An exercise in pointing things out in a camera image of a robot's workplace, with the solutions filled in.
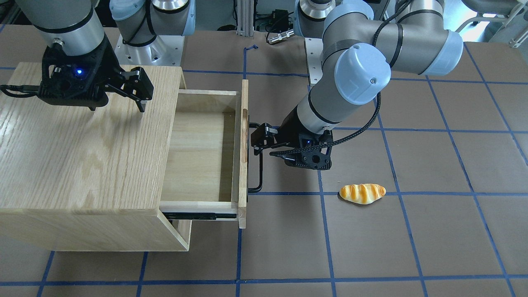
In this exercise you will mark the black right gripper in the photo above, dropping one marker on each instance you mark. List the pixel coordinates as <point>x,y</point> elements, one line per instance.
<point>108,62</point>

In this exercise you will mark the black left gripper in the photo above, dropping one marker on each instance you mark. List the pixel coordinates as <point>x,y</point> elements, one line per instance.
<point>291,128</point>

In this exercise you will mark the black drawer handle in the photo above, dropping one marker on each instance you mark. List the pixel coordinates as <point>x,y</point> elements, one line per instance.
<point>259,165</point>

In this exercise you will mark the wooden drawer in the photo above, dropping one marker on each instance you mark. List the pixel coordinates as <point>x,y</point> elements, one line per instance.
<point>207,165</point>

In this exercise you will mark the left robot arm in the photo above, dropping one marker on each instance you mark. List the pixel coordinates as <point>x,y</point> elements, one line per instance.
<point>358,56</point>

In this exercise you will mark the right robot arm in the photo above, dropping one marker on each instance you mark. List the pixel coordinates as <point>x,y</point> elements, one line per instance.
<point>78,28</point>

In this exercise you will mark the wooden drawer cabinet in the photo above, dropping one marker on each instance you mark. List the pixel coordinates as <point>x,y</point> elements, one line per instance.
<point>79,180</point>

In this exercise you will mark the toy bread loaf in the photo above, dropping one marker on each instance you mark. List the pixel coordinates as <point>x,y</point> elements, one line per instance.
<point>362,194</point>

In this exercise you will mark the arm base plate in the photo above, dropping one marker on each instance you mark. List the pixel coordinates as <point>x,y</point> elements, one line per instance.
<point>166,50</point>
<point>314,49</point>

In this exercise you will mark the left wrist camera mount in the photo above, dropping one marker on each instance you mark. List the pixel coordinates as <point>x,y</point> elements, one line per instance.
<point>314,159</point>

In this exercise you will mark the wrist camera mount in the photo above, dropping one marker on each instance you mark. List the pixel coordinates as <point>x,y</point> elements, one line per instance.
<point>314,159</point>
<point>68,81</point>

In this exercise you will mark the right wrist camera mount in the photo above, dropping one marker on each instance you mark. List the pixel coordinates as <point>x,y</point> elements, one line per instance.
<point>68,81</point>

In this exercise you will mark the aluminium frame post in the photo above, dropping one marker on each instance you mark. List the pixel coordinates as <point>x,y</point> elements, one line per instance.
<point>245,18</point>

